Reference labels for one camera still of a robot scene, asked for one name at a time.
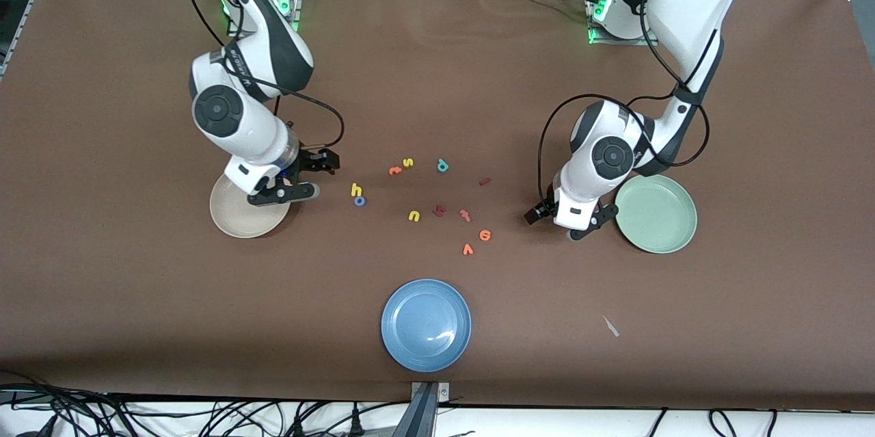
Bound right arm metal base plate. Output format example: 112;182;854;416
227;0;302;38

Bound brown table cover sheet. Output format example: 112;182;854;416
0;0;875;412

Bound aluminium camera post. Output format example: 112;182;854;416
391;381;452;437

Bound tangled black floor cables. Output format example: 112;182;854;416
0;369;411;437

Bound pale green round plate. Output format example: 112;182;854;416
613;173;699;254

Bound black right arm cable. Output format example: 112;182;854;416
164;0;345;157

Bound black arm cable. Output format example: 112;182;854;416
164;0;345;157
539;0;725;219

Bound beige round plate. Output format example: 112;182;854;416
209;170;293;239

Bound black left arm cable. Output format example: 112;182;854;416
539;0;725;219

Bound blue round plate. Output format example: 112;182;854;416
380;278;472;373

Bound aluminium table edge rail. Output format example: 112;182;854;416
0;0;52;79

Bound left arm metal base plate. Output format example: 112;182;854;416
587;0;658;47

